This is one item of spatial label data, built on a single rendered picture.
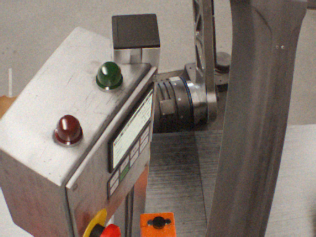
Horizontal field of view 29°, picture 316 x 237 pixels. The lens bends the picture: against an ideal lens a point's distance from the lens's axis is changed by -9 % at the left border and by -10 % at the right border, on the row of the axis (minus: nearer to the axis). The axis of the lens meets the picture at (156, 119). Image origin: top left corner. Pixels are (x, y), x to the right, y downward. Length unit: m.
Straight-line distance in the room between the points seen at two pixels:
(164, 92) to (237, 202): 1.38
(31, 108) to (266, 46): 0.23
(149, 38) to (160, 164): 0.72
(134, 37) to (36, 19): 2.14
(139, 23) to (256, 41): 0.15
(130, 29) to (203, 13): 1.24
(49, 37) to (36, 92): 2.05
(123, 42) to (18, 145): 0.14
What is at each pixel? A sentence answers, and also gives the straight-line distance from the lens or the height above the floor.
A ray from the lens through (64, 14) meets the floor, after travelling 2.75.
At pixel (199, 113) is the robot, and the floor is 0.36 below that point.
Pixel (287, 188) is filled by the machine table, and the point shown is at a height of 0.83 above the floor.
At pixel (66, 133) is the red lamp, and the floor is 1.49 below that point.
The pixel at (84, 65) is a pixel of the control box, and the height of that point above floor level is 1.47.
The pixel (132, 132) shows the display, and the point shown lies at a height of 1.43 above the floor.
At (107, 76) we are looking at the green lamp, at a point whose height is 1.49.
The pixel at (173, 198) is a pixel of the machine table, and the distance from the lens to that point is 1.28.
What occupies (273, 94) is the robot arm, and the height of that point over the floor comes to 1.53.
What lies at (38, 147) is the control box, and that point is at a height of 1.48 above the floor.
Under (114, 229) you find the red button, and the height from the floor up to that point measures 1.34.
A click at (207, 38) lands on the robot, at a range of 1.90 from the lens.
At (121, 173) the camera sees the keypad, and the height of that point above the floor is 1.37.
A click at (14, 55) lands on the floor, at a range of 2.62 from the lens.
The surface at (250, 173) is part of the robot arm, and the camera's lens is 0.57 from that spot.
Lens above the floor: 1.96
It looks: 55 degrees down
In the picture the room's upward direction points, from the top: 6 degrees clockwise
